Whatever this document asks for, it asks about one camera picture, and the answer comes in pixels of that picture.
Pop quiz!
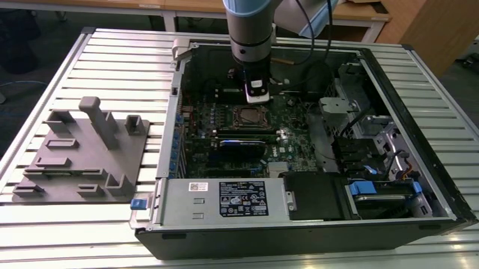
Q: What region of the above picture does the silver CPU plate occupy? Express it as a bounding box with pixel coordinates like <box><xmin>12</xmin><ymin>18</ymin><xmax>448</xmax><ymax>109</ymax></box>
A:
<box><xmin>239</xmin><ymin>108</ymin><xmax>261</xmax><ymax>124</ymax></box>

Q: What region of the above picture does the metal CPU socket cover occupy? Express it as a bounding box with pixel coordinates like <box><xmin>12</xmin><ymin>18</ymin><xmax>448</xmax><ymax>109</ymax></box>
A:
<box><xmin>232</xmin><ymin>105</ymin><xmax>271</xmax><ymax>129</ymax></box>

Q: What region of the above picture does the perforated metal drive cage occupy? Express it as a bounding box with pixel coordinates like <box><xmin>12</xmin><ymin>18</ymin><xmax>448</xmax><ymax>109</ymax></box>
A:
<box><xmin>317</xmin><ymin>63</ymin><xmax>379</xmax><ymax>140</ymax></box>

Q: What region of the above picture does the green motherboard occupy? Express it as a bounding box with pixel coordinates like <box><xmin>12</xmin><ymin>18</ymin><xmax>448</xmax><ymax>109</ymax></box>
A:
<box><xmin>179</xmin><ymin>91</ymin><xmax>328</xmax><ymax>179</ymax></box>

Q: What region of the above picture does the black graphics card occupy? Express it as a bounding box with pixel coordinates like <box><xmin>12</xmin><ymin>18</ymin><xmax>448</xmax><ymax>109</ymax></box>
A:
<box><xmin>219</xmin><ymin>139</ymin><xmax>267</xmax><ymax>163</ymax></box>

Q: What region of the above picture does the grey metal support bar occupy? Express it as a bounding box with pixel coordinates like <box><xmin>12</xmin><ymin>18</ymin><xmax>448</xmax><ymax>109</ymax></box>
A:
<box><xmin>305</xmin><ymin>112</ymin><xmax>340</xmax><ymax>173</ymax></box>

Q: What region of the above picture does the black disk bay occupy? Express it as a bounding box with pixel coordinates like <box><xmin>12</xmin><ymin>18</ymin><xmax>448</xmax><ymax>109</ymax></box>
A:
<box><xmin>331</xmin><ymin>136</ymin><xmax>388</xmax><ymax>180</ymax></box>

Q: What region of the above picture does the hard disk in blue carrier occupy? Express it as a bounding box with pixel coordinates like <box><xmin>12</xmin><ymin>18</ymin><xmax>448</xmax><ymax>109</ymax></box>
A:
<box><xmin>345</xmin><ymin>180</ymin><xmax>423</xmax><ymax>220</ymax></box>

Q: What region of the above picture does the wooden cabinet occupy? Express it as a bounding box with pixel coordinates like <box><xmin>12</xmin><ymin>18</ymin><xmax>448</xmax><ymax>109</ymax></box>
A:
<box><xmin>373</xmin><ymin>0</ymin><xmax>479</xmax><ymax>78</ymax></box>

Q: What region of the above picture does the silver power supply unit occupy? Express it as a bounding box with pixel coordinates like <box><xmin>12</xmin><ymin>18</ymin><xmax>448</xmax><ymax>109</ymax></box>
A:
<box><xmin>149</xmin><ymin>178</ymin><xmax>291</xmax><ymax>226</ymax></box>

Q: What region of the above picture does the black chair base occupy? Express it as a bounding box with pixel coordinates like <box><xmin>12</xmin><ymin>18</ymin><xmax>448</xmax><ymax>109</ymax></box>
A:
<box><xmin>453</xmin><ymin>39</ymin><xmax>479</xmax><ymax>69</ymax></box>

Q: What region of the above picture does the black PC case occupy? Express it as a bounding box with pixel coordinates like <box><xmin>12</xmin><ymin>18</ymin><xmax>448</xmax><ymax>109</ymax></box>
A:
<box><xmin>128</xmin><ymin>38</ymin><xmax>479</xmax><ymax>261</ymax></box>

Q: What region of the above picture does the grey parts rack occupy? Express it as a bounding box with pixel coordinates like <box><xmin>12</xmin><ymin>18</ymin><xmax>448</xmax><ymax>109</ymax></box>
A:
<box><xmin>10</xmin><ymin>96</ymin><xmax>151</xmax><ymax>203</ymax></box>

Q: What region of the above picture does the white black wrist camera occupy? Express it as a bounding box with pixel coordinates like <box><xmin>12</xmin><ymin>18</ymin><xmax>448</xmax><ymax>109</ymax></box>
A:
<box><xmin>244</xmin><ymin>79</ymin><xmax>272</xmax><ymax>105</ymax></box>

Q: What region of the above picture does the grey case handle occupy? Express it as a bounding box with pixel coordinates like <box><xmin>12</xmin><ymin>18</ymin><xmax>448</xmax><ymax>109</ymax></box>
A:
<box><xmin>171</xmin><ymin>39</ymin><xmax>192</xmax><ymax>61</ymax></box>

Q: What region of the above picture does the black power cable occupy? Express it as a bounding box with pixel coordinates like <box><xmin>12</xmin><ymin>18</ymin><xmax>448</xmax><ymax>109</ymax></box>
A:
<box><xmin>339</xmin><ymin>109</ymin><xmax>375</xmax><ymax>140</ymax></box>

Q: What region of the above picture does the wooden desk white frame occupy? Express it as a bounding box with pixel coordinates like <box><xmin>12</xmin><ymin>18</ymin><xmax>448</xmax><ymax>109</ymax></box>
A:
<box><xmin>0</xmin><ymin>0</ymin><xmax>176</xmax><ymax>32</ymax></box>
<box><xmin>164</xmin><ymin>0</ymin><xmax>392</xmax><ymax>43</ymax></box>

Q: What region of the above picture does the yellow red wire bundle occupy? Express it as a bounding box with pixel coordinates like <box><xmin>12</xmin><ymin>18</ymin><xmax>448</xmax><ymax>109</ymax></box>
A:
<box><xmin>395</xmin><ymin>164</ymin><xmax>415</xmax><ymax>182</ymax></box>

